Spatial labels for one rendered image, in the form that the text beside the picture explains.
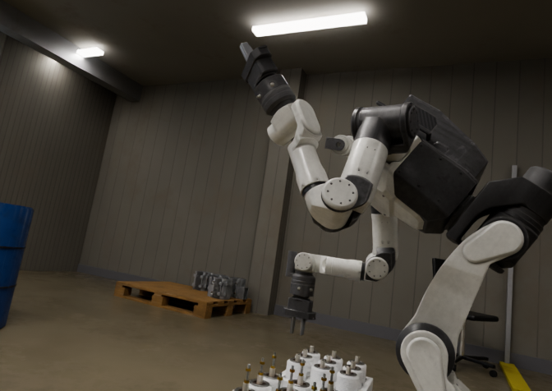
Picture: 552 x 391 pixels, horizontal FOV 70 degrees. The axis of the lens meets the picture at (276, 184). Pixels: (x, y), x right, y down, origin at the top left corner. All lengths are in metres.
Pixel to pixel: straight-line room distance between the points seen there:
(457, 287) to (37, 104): 6.04
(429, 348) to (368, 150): 0.51
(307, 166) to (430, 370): 0.58
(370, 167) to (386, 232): 0.54
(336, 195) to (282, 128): 0.26
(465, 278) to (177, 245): 4.97
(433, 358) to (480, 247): 0.30
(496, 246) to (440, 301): 0.20
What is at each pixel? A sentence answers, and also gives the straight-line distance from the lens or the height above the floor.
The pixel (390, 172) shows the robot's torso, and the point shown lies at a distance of 1.10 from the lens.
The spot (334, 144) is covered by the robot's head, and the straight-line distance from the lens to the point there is 1.25.
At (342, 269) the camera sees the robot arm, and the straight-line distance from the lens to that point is 1.47.
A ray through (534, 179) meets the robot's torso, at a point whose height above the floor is 1.00.
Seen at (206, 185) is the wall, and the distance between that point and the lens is 5.66.
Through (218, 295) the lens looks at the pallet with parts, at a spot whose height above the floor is 0.20.
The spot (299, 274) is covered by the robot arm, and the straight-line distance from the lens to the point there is 1.48.
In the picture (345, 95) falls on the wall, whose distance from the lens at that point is 5.18.
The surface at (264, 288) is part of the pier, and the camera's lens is 4.84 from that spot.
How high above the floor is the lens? 0.73
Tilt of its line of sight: 10 degrees up
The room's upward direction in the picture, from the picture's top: 8 degrees clockwise
